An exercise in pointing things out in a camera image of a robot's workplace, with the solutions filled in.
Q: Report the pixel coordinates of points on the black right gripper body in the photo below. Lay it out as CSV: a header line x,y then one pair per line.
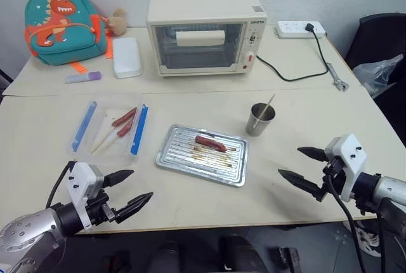
x,y
334,174

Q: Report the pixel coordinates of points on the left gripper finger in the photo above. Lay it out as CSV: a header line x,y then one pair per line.
x,y
134,206
119,176

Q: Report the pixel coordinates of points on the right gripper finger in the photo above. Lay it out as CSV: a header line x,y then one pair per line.
x,y
314,153
299,179

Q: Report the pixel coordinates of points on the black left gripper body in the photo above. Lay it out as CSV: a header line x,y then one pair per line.
x,y
99,209

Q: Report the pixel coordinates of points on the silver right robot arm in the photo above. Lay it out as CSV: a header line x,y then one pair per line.
x,y
388,190

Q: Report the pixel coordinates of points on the wooden skewer with sausage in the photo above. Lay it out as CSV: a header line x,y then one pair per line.
x,y
101,139
108,143

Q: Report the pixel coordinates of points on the clear plastic container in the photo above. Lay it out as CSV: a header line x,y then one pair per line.
x,y
108,149

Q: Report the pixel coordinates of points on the blue container latch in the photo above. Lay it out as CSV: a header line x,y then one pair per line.
x,y
84,125
140,130

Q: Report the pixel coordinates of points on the stainless steel cup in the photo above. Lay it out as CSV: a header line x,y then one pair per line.
x,y
257,125

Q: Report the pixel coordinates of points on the ribbed metal baking tray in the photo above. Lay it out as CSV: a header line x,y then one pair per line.
x,y
190,162

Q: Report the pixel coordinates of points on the white and black sneaker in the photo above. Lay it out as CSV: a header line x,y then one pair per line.
x,y
368,241

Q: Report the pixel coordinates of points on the silver adjustable wrench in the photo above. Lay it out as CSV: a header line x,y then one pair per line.
x,y
337,77

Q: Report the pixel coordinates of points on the loose red sausage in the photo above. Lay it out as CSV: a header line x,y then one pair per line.
x,y
209,142

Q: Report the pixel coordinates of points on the clear plastic bag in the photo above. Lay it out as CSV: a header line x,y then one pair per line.
x,y
375,73

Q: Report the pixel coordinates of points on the purple capped tube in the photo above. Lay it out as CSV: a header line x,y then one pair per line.
x,y
83,77

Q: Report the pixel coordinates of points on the white rectangular case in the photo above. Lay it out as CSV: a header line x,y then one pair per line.
x,y
126,57

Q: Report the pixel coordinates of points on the white power strip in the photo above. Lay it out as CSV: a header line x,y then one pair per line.
x,y
295,30

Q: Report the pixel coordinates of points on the black chair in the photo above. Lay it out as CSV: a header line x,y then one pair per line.
x,y
380,41

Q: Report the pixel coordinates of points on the brown plush toy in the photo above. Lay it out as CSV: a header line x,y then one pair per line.
x,y
118,23

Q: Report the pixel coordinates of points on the teal dinosaur backpack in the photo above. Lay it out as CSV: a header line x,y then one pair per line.
x,y
66,31

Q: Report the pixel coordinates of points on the cream toaster oven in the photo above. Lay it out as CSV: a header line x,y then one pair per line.
x,y
203,16

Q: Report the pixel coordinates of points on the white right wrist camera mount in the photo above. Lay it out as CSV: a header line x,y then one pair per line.
x,y
349,155

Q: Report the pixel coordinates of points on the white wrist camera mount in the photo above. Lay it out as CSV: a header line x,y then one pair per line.
x,y
83,176
349,155

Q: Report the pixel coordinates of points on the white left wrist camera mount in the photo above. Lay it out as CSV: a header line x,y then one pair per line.
x,y
83,176

